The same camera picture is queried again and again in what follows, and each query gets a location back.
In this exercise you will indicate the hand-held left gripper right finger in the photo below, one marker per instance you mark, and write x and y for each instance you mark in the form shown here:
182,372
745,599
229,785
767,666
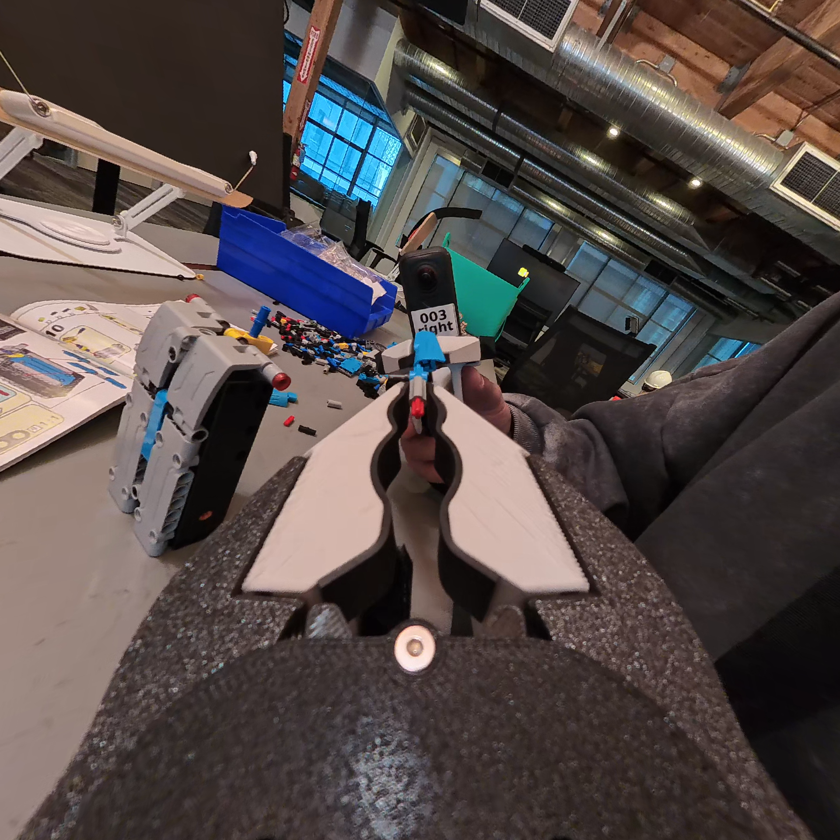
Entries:
519,525

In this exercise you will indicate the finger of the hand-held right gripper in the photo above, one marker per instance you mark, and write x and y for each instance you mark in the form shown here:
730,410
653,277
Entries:
398,356
460,351

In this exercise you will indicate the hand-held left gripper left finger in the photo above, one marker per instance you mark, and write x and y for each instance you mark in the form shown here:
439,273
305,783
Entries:
322,525

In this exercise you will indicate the blue grey axle assembly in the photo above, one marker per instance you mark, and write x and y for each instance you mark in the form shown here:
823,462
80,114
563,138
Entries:
423,368

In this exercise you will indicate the person's right forearm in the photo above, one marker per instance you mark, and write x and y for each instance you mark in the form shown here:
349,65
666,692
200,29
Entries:
683,433

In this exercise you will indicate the grey desk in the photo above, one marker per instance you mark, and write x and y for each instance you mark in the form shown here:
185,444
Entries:
66,591

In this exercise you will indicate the person's right hand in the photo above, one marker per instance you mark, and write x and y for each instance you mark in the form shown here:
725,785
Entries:
488,400

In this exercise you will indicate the teal plastic panel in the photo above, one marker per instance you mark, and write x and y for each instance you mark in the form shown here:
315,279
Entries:
492,309

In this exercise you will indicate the pile of small bricks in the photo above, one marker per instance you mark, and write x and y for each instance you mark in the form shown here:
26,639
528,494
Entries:
322,344

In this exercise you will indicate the clear plastic bag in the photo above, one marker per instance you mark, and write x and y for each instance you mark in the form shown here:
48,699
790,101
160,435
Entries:
322,239

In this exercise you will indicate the black office chair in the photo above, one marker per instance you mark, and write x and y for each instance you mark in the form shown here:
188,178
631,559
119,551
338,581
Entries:
578,361

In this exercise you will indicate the blue plastic bin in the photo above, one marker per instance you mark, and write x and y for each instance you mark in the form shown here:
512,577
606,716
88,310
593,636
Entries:
289,282

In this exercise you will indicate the black blue brick model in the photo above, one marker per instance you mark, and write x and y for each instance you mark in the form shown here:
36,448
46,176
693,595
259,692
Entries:
184,420

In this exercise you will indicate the wooden column with red sign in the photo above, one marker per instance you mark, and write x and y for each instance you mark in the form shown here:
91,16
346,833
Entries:
313,92

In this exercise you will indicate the instruction booklet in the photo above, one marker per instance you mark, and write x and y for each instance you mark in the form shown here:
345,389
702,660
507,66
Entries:
66,381

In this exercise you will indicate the black monitor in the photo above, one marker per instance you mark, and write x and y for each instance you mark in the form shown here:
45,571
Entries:
158,66

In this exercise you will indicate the metal ventilation duct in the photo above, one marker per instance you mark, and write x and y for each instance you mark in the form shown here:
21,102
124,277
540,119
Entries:
630,79

